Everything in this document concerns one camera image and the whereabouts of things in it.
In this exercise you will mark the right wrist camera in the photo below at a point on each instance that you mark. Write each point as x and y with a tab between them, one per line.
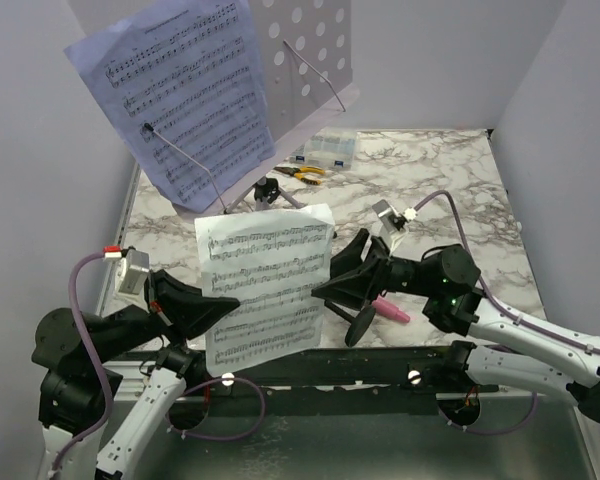
394	223

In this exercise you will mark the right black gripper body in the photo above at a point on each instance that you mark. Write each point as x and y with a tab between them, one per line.
380	267

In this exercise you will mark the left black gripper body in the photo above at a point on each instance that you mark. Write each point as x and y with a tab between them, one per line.
165	324

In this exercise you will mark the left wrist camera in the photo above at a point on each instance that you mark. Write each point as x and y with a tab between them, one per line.
130	271

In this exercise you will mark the white sheet music page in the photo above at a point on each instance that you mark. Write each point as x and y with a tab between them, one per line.
270	261

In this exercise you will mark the aluminium frame rail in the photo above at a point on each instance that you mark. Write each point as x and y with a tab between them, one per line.
133	380

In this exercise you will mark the lilac sheet music page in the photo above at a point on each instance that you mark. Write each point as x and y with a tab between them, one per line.
182	84

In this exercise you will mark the black microphone stand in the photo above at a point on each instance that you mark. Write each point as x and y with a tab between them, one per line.
358	325

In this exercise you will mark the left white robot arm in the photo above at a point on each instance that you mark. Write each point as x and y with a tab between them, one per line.
76	397

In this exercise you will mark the pink toy microphone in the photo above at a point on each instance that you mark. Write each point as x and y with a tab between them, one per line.
390	311

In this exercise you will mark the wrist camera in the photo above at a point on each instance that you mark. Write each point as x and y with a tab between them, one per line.
130	271
394	223

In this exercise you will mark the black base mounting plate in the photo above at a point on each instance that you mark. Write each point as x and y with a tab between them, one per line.
329	382

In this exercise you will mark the yellow handled pliers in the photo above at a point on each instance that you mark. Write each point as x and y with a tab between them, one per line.
307	175

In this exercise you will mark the lilac music stand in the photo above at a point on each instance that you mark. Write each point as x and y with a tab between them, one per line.
305	50

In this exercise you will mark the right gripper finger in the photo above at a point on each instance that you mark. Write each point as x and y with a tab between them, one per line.
348	263
351	284

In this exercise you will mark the clear plastic screw box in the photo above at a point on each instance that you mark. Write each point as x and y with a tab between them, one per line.
329	149

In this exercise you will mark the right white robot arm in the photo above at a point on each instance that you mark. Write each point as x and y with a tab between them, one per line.
498	344

